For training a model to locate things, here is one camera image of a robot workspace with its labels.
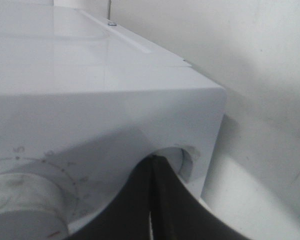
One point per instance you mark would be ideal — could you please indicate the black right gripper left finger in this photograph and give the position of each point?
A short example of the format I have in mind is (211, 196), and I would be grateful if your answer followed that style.
(127, 216)

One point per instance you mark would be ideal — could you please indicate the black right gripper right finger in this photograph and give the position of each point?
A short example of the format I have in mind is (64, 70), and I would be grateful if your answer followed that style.
(176, 214)

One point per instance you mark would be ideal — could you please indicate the white round door button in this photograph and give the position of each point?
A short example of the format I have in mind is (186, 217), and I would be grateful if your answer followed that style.
(181, 159)

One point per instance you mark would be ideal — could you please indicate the white lower microwave knob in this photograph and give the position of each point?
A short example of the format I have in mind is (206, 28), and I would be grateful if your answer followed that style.
(38, 201)

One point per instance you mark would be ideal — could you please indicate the white microwave oven body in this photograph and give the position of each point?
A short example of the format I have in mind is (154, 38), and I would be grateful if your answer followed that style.
(83, 93)

